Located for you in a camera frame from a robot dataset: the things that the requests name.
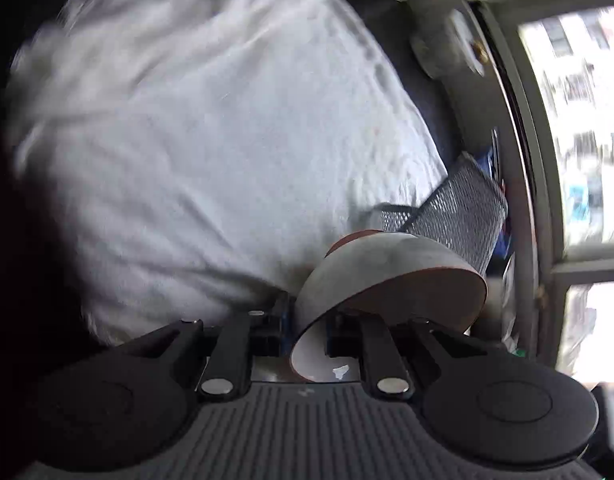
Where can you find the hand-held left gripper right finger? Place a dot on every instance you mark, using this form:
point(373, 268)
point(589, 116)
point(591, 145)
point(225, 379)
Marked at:
point(384, 355)

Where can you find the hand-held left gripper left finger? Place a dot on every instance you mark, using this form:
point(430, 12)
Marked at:
point(227, 355)

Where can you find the brown and white bowl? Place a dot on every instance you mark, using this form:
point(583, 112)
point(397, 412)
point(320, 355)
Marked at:
point(387, 265)

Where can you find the black metal mesh basket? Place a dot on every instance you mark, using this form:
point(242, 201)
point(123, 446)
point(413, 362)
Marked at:
point(467, 210)

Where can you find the white towel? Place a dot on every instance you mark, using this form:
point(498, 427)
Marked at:
point(212, 135)

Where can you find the blue plastic basket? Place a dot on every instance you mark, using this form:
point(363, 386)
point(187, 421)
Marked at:
point(494, 160)

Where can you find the glass jar with lid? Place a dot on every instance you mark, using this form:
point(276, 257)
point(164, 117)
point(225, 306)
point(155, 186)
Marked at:
point(449, 45)

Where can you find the window frame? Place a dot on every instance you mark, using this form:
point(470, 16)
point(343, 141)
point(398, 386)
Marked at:
point(547, 160)

